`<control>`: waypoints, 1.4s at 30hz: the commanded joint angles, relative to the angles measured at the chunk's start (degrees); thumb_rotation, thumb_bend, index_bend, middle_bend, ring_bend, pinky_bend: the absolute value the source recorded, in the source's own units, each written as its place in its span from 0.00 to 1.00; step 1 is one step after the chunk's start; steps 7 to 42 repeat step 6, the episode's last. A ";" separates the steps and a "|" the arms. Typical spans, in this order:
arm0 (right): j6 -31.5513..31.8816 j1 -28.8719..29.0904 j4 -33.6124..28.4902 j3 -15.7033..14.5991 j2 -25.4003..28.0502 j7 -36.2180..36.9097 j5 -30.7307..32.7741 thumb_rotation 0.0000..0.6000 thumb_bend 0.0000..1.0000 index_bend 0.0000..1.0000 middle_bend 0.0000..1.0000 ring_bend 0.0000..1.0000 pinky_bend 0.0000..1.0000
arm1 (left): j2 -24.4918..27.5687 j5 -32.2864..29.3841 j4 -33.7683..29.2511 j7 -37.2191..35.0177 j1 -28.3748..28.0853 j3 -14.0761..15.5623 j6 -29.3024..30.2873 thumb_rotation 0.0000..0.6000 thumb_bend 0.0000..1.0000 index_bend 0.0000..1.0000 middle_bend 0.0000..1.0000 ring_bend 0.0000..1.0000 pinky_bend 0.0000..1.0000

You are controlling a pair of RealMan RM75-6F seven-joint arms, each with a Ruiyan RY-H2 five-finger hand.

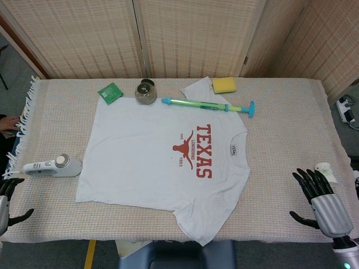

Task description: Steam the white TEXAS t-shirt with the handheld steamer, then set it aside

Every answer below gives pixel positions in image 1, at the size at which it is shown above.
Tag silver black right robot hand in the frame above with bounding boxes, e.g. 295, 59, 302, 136
289, 167, 355, 239

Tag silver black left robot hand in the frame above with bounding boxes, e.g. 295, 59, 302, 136
0, 177, 35, 236

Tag bystander bare hand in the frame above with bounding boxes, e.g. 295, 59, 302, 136
0, 114, 21, 132

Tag white handheld steamer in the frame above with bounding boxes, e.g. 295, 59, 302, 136
22, 154, 83, 179

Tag white Texas Longhorns T-shirt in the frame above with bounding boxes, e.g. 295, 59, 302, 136
75, 76, 251, 247

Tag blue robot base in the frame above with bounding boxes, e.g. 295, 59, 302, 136
117, 240, 245, 269

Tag black case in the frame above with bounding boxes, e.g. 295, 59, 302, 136
0, 131, 16, 169

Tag white paper cup green print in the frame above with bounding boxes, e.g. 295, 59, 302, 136
313, 161, 337, 184

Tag beige woven fringed tablecloth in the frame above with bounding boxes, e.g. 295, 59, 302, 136
0, 75, 353, 244

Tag yellow floor tape strip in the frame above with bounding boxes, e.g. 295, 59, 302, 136
84, 240, 97, 269

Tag white power strip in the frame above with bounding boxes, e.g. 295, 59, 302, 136
336, 95, 356, 123

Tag green foil packet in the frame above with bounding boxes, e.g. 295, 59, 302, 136
97, 82, 125, 105

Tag woven wooden folding screen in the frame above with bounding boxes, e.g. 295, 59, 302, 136
0, 0, 359, 96

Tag round glass jar with herbs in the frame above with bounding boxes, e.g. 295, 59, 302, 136
134, 79, 158, 106

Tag yellow sponge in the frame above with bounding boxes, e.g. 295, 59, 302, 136
211, 77, 237, 95

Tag green and blue water pump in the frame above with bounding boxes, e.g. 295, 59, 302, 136
160, 96, 256, 119

